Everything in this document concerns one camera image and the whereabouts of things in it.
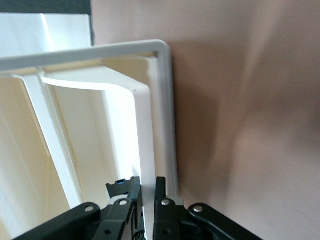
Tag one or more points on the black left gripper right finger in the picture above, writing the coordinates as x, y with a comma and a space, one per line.
170, 222

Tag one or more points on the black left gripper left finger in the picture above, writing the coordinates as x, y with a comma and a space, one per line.
110, 222

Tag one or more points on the white plastic drawer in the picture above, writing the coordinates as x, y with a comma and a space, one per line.
50, 137
147, 125

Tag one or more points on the white drawer cabinet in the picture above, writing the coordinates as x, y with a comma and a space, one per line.
100, 51

